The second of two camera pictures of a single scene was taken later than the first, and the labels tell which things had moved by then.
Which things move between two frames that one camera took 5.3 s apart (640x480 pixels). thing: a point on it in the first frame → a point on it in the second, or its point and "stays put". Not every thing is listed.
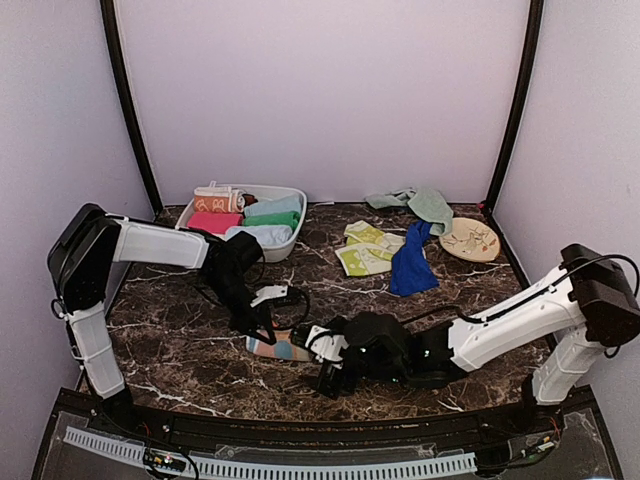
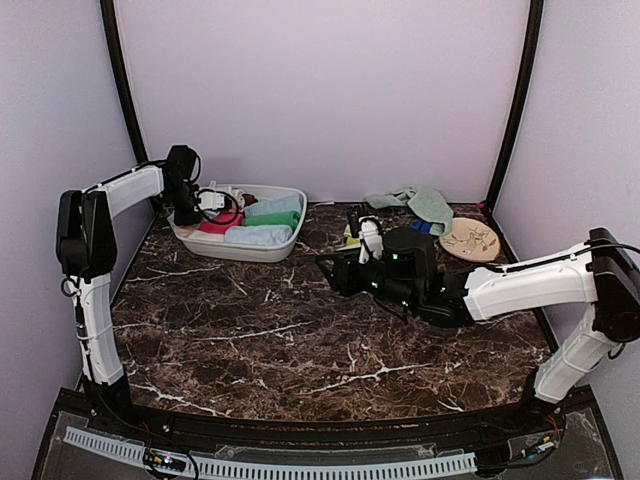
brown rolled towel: (249, 199) stays put
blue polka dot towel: (282, 349) → (211, 214)
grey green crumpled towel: (424, 202) stays put
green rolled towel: (287, 218) stays put
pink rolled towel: (213, 222) stays put
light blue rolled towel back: (271, 206) stays put
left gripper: (249, 322) → (181, 219)
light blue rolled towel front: (265, 235) stays put
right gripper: (327, 379) → (343, 279)
